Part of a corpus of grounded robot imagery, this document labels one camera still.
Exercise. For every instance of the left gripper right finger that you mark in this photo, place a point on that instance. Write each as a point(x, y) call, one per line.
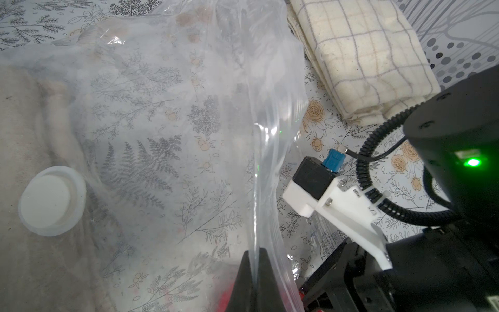
point(267, 295)

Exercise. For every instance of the cream checked cloth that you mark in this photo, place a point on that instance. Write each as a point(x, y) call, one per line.
point(368, 57)

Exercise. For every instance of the white vacuum bag valve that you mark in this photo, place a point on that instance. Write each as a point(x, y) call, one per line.
point(53, 202)

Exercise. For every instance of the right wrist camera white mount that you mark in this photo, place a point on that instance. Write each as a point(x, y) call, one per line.
point(317, 187)

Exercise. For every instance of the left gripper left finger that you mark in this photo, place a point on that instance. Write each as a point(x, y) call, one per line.
point(242, 298)

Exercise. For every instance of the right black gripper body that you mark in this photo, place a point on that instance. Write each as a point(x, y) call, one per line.
point(349, 280)

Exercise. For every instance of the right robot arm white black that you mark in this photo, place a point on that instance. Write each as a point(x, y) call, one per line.
point(453, 264)

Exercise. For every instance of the clear plastic vacuum bag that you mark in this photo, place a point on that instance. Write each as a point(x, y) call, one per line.
point(181, 116)

